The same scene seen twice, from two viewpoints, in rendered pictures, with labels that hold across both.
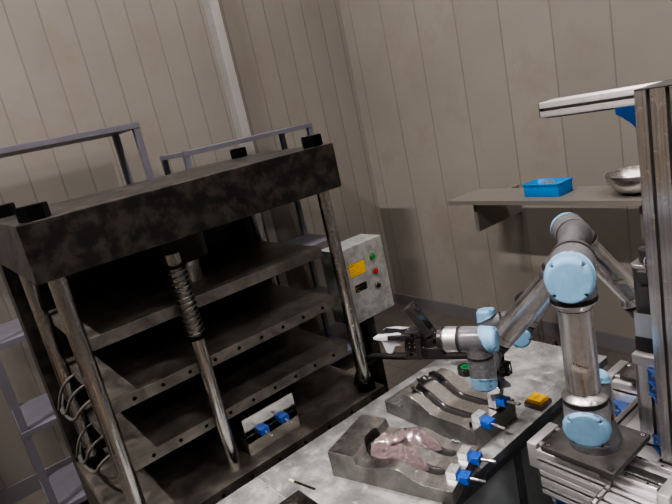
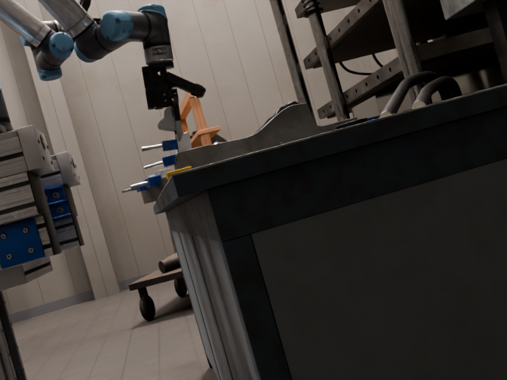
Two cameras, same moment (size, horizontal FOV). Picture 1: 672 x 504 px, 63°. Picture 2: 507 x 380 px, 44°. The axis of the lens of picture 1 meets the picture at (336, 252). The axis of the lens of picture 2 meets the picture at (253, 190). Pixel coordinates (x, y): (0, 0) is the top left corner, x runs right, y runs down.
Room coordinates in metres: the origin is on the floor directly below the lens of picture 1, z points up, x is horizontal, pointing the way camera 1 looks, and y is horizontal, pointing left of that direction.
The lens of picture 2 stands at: (2.82, -1.96, 0.74)
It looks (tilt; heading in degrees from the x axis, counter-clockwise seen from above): 0 degrees down; 116
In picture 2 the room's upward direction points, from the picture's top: 16 degrees counter-clockwise
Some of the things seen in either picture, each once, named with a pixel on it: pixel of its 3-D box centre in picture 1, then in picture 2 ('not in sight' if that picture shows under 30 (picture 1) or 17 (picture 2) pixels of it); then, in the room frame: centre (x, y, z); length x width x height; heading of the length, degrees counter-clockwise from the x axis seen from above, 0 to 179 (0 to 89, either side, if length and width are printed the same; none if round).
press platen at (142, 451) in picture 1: (215, 379); (439, 68); (2.49, 0.71, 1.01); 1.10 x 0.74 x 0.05; 126
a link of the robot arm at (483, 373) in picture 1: (483, 367); (48, 61); (1.45, -0.35, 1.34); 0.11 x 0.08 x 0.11; 151
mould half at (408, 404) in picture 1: (446, 401); (261, 142); (2.09, -0.32, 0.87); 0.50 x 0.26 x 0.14; 36
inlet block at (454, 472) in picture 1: (467, 477); (140, 186); (1.61, -0.27, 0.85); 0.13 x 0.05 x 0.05; 53
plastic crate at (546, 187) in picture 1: (547, 187); not in sight; (3.58, -1.47, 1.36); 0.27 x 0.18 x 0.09; 35
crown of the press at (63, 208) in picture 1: (177, 236); not in sight; (2.45, 0.68, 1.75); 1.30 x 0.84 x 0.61; 126
